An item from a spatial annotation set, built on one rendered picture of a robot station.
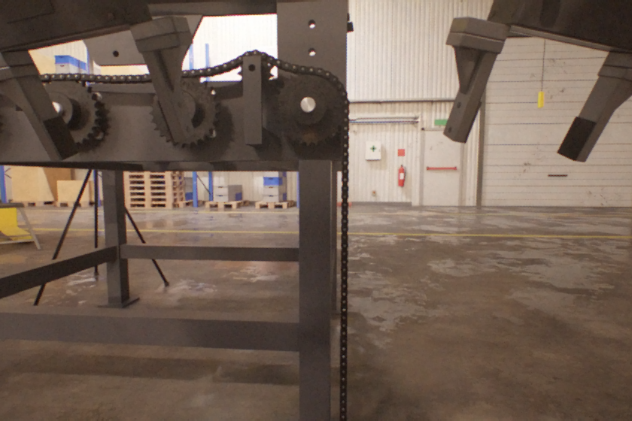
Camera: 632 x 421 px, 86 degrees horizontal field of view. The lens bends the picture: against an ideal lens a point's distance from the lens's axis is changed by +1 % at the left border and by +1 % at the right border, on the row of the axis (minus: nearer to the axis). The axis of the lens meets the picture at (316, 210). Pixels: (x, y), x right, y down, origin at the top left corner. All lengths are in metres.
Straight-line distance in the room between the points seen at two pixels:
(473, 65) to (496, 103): 10.48
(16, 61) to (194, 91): 0.50
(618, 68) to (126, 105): 0.94
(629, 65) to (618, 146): 11.85
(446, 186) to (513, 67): 3.59
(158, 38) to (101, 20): 0.04
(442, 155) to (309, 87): 9.48
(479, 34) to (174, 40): 0.25
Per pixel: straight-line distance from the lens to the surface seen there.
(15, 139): 1.19
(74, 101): 1.01
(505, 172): 10.76
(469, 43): 0.34
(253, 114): 0.79
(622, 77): 0.43
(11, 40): 0.40
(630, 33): 0.41
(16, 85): 0.43
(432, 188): 10.11
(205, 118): 0.85
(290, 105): 0.78
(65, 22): 0.37
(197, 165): 1.93
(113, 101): 1.03
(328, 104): 0.80
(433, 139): 10.17
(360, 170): 9.87
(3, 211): 5.93
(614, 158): 12.20
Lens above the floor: 0.69
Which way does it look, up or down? 5 degrees down
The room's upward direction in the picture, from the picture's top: straight up
